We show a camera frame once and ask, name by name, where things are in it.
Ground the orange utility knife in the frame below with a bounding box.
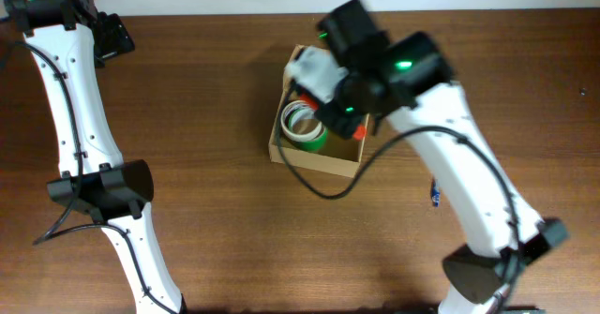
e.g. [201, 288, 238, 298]
[298, 94, 367, 141]

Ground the brown cardboard box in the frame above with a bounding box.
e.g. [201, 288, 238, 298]
[268, 45, 368, 178]

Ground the green tape roll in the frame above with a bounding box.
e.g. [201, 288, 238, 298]
[287, 109, 328, 152]

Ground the white masking tape roll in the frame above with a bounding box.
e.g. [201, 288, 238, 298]
[279, 100, 325, 142]

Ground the blue pen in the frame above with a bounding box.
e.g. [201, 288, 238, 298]
[430, 179, 441, 207]

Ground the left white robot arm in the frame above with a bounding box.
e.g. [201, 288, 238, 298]
[3, 0, 187, 313]

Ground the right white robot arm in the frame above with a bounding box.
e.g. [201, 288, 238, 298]
[317, 0, 569, 313]

